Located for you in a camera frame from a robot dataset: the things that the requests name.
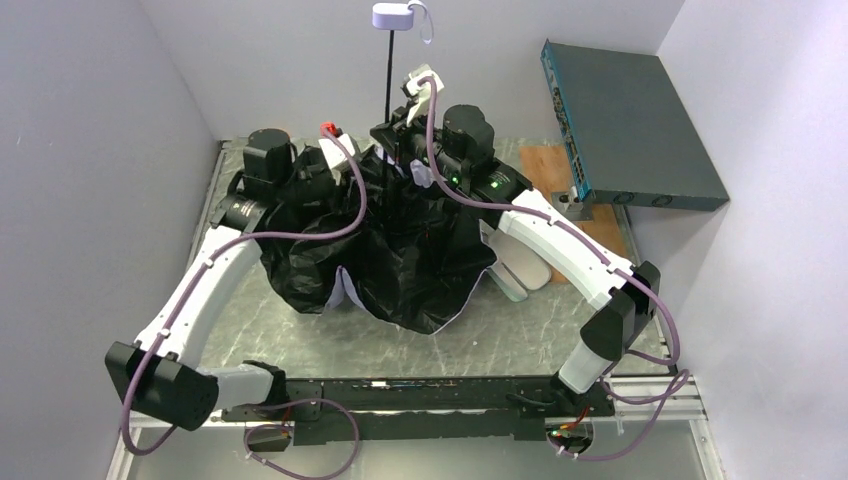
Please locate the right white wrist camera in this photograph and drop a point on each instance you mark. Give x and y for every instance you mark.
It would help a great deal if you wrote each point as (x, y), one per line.
(418, 86)

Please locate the brown wooden board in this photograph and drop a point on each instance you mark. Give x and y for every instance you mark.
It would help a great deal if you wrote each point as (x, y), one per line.
(549, 169)

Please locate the lilac umbrella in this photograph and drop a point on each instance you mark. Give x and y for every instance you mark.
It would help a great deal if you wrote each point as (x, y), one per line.
(414, 260)

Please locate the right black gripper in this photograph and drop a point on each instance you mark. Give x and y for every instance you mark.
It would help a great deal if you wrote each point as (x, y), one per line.
(387, 134)

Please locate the dark network switch box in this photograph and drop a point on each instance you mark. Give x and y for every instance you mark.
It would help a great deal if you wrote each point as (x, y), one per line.
(628, 137)

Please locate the metal bracket stand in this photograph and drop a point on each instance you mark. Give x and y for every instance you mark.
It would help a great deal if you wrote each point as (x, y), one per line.
(568, 204)

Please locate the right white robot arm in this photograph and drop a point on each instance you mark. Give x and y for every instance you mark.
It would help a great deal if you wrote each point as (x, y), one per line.
(461, 154)

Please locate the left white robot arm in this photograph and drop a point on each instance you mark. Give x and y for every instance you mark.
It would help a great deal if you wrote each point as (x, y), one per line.
(158, 374)

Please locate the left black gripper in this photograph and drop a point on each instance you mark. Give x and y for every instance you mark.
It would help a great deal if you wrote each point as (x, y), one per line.
(308, 180)

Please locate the mint green zipper case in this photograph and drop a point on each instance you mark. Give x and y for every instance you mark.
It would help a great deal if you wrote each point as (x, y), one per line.
(518, 270)

